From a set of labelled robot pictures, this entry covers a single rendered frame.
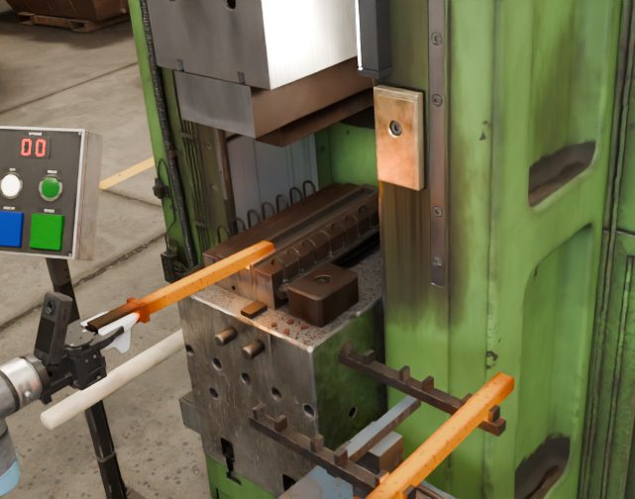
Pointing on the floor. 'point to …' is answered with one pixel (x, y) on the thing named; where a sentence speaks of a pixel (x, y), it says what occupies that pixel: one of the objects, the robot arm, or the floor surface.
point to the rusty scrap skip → (48, 13)
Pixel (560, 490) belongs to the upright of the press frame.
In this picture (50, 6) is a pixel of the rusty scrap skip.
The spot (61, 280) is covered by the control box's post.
